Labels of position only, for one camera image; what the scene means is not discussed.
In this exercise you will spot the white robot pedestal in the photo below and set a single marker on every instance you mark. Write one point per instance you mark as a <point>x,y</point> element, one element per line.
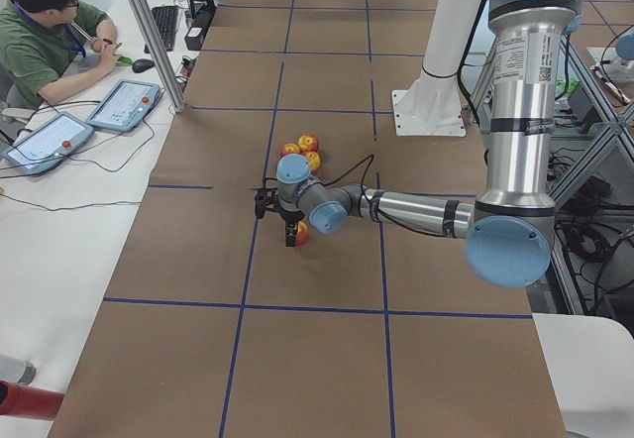
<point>431,106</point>

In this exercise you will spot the black computer mouse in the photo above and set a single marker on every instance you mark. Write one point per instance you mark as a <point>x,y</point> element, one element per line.
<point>141,65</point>

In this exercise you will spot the blue teach pendant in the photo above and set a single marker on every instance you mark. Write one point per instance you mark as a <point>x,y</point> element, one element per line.
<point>125,106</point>
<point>48,146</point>

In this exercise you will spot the black desktop box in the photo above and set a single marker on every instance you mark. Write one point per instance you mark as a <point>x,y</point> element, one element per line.
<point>197,32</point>

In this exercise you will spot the red bottle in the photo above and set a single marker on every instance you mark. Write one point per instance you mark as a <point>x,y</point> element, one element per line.
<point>24,401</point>

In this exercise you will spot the aluminium frame post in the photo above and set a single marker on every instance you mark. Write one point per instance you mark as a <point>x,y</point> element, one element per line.
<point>150,33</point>

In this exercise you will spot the far blue teach pendant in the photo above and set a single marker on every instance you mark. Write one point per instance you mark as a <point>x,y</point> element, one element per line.
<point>125,106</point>

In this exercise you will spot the black keyboard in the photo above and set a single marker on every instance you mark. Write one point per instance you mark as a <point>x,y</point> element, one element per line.
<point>166,18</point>

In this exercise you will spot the person in green shirt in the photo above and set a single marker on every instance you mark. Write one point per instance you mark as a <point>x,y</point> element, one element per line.
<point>54,49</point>

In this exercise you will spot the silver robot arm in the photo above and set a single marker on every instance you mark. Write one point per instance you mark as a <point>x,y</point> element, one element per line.
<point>509,229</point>

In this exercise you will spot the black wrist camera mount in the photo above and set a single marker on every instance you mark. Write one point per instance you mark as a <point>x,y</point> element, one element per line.
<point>265,201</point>

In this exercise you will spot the red yellow apple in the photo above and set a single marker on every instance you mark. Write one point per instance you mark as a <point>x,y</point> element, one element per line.
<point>302,235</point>
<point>289,149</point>
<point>313,159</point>
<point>308,143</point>

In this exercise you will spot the near blue teach pendant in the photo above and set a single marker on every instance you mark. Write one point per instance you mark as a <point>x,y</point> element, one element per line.
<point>48,146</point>

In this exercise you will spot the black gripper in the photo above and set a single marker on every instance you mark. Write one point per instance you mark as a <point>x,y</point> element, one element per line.
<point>290,218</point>

